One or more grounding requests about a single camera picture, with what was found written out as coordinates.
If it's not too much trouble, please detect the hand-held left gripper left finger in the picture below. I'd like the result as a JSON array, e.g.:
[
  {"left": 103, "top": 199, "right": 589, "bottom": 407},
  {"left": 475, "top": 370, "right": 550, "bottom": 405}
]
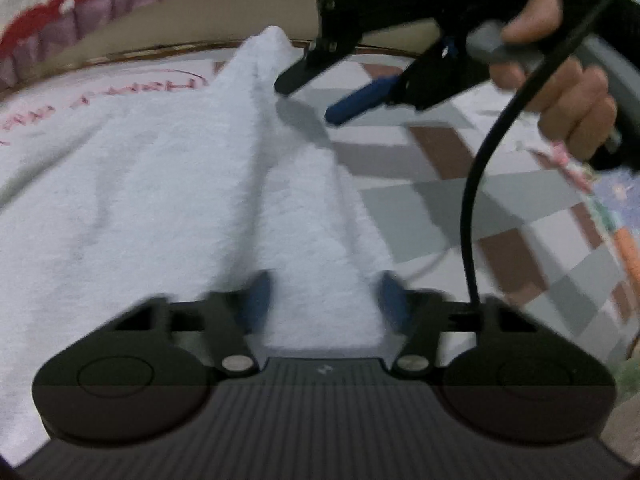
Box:
[{"left": 114, "top": 269, "right": 275, "bottom": 379}]

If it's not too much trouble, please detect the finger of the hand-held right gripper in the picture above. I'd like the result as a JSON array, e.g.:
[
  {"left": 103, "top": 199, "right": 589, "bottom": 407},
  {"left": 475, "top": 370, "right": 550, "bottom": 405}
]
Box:
[
  {"left": 273, "top": 34, "right": 363, "bottom": 97},
  {"left": 323, "top": 72, "right": 418, "bottom": 127}
]

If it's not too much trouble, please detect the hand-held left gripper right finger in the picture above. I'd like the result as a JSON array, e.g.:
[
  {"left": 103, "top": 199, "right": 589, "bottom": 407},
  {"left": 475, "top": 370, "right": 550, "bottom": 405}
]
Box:
[{"left": 376, "top": 269, "right": 540, "bottom": 379}]

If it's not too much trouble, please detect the white towel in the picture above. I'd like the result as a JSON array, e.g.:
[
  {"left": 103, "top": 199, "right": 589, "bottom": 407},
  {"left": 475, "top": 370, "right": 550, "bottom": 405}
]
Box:
[{"left": 0, "top": 25, "right": 418, "bottom": 467}]

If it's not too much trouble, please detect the person's right hand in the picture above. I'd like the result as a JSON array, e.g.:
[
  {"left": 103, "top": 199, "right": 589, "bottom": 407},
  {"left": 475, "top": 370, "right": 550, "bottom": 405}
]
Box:
[{"left": 489, "top": 0, "right": 621, "bottom": 163}]

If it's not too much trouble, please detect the checkered printed table mat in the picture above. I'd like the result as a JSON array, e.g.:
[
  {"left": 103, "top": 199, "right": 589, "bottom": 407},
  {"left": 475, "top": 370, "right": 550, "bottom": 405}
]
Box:
[{"left": 0, "top": 52, "right": 637, "bottom": 363}]

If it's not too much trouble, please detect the black cable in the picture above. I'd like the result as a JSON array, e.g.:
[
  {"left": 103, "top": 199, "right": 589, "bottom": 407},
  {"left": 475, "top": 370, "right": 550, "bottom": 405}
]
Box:
[{"left": 459, "top": 0, "right": 622, "bottom": 313}]

